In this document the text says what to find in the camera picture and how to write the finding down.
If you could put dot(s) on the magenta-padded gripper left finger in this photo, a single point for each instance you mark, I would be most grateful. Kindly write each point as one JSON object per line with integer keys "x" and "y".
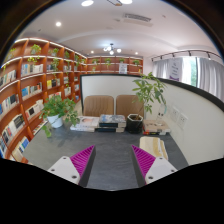
{"x": 71, "y": 168}

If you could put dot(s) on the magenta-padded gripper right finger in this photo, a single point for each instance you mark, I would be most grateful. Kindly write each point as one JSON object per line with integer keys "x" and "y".
{"x": 154, "y": 168}

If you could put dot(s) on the beige striped towel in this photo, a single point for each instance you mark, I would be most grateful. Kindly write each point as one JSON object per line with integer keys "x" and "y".
{"x": 151, "y": 146}

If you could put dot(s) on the red-spined book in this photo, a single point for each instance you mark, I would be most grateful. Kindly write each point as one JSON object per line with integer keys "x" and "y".
{"x": 153, "y": 133}

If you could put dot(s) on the thin white book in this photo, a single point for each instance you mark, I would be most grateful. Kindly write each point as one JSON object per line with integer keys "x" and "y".
{"x": 81, "y": 128}

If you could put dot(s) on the beige book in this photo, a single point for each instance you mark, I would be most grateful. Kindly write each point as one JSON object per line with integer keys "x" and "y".
{"x": 156, "y": 125}

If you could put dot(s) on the small tree in black pot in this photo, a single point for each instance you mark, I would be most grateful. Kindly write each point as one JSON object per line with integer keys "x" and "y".
{"x": 134, "y": 123}

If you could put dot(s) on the thick white book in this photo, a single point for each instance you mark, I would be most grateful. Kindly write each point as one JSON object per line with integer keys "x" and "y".
{"x": 87, "y": 121}

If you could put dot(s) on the leafy plant in white pot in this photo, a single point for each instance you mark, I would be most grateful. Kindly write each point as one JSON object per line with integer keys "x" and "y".
{"x": 55, "y": 120}

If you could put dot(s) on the thin dark-spined book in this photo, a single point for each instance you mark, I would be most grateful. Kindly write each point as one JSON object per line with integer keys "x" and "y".
{"x": 110, "y": 129}

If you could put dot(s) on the orange bookshelf unit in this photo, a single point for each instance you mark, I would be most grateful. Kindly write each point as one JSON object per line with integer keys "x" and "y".
{"x": 20, "y": 96}

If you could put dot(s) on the white hanging sign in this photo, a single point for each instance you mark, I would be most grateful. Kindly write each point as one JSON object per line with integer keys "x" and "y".
{"x": 175, "y": 69}

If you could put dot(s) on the white curtains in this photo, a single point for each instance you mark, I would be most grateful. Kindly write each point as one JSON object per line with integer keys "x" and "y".
{"x": 208, "y": 75}

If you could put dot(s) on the ceiling chandelier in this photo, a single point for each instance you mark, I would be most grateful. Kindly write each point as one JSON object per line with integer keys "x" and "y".
{"x": 111, "y": 49}

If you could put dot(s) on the recessed ceiling spotlights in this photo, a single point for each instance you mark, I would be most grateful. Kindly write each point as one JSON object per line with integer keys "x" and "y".
{"x": 58, "y": 24}

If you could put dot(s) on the ceiling air vent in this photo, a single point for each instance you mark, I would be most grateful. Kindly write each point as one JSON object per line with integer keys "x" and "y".
{"x": 137, "y": 18}

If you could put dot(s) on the white wall socket panel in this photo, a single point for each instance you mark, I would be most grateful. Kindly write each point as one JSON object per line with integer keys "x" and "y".
{"x": 174, "y": 114}
{"x": 182, "y": 120}

